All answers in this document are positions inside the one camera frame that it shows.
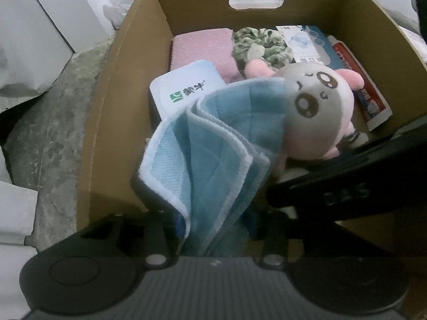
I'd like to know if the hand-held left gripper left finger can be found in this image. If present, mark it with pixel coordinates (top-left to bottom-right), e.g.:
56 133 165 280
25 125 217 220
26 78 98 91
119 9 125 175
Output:
80 211 184 269

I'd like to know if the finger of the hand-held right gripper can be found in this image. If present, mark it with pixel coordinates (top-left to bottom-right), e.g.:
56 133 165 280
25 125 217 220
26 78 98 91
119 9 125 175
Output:
330 117 427 169

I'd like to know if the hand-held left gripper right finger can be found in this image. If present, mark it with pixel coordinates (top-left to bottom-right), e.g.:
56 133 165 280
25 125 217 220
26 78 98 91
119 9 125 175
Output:
248 208 394 269

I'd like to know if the red toothpaste tube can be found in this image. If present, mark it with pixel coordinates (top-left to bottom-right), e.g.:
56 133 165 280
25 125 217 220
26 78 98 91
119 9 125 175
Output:
326 35 392 131

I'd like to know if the light blue towel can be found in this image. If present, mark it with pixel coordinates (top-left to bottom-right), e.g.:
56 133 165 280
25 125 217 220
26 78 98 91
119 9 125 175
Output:
138 77 287 257

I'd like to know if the pink plush toy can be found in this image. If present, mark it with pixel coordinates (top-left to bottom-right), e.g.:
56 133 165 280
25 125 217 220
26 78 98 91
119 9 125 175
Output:
245 59 366 177

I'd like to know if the blue and white box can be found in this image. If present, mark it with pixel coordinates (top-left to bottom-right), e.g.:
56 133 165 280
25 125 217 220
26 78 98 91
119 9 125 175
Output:
275 25 334 70

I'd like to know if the brown cardboard box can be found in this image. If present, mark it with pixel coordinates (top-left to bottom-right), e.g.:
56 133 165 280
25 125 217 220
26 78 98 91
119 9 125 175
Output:
76 0 427 261

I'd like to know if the green scrunchie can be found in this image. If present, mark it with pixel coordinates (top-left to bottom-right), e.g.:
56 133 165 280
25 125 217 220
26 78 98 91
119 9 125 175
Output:
232 27 294 70

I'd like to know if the pink sponge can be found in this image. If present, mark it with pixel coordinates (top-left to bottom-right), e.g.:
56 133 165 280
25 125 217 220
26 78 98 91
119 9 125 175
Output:
171 28 241 84

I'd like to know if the pink-printed plastic bag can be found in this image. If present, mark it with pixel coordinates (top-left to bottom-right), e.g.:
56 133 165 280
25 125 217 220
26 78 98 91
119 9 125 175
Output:
103 0 154 29

